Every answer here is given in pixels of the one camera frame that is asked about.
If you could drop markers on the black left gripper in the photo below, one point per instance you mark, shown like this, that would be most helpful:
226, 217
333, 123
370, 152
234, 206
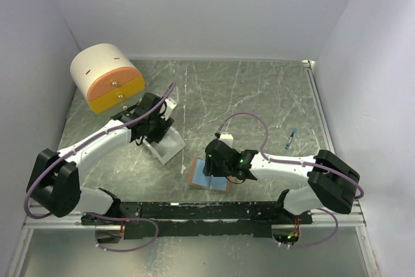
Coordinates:
165, 124

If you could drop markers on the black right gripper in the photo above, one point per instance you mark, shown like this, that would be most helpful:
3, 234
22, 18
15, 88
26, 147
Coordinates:
210, 169

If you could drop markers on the pink blue card holder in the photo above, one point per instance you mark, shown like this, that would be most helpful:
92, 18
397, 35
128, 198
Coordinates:
198, 179

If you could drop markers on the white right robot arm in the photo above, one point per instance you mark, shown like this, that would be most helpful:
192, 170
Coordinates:
328, 182

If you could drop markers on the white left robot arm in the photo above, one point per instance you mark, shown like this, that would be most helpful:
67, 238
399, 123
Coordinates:
54, 187

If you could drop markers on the white card tray box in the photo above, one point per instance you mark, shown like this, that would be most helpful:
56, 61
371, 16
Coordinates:
171, 144

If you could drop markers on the blue pen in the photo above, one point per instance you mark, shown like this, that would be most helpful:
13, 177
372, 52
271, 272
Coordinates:
291, 137

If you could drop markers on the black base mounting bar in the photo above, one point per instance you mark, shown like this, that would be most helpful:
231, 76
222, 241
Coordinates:
190, 219

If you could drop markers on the cream drawer cabinet orange fronts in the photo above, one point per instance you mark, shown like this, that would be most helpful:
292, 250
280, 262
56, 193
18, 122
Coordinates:
106, 78

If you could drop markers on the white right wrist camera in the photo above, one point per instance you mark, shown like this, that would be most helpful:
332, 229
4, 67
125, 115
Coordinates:
225, 137

